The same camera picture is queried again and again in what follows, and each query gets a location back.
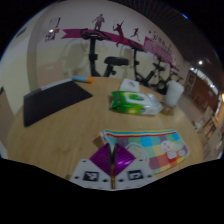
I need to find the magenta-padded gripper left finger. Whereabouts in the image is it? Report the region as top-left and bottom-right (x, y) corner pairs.
(69, 143), (113, 191)

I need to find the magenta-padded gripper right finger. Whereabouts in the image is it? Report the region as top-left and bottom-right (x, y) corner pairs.
(112, 143), (156, 191)

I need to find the brown tape roll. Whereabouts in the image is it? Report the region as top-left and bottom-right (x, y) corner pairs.
(159, 103), (178, 117)

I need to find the green wet wipes pack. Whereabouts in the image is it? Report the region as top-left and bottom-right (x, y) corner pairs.
(109, 90), (165, 116)

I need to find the black folio tablet case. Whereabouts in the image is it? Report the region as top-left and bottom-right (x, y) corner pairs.
(23, 79), (94, 128)

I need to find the group of wooden chairs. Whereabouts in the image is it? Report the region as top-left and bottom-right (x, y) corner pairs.
(193, 105), (224, 161)

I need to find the white lidded cup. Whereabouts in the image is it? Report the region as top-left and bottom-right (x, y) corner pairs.
(163, 79), (186, 108)

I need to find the white tissue pack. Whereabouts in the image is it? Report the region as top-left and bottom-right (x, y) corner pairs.
(118, 78), (141, 94)

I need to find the blue and orange tube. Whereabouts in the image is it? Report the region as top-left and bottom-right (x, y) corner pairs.
(71, 75), (95, 84)

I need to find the pale wooden chair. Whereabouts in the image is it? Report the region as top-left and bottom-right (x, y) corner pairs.
(36, 61), (65, 89)

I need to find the wall poster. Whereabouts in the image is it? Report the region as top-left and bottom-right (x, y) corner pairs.
(44, 17), (62, 43)

